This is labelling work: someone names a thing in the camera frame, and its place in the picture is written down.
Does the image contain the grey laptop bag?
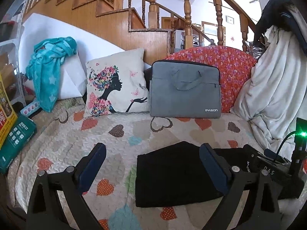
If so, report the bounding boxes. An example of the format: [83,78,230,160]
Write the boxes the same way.
[149,60,222,118]

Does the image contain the black pants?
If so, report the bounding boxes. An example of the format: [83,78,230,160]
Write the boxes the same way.
[135,141,253,208]

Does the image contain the wooden staircase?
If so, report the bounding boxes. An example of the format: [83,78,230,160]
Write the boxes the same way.
[22,0,259,66]

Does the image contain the white fleece blanket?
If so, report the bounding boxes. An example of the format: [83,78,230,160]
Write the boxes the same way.
[230,26,306,159]

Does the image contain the yellow red box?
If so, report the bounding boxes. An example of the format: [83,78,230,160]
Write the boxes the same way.
[0,77,18,147]

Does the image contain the woman silhouette pillow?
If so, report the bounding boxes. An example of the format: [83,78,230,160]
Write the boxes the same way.
[84,48,149,117]

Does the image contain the teal star blanket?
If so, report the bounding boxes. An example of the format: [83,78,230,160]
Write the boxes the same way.
[26,36,77,112]

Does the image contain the green cardboard box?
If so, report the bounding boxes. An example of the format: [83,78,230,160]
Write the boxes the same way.
[0,115,37,174]

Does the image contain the heart pattern quilt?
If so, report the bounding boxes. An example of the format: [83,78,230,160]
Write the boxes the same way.
[7,98,307,230]

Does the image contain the black garment on railing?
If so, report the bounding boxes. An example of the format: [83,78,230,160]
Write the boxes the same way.
[253,0,306,53]

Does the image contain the white metal shelf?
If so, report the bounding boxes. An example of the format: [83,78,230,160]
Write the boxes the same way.
[1,0,29,106]

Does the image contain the red floral cushion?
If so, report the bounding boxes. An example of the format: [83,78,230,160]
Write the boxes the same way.
[167,46,257,113]

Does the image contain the white pillow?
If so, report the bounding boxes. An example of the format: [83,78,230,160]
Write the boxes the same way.
[18,13,152,100]

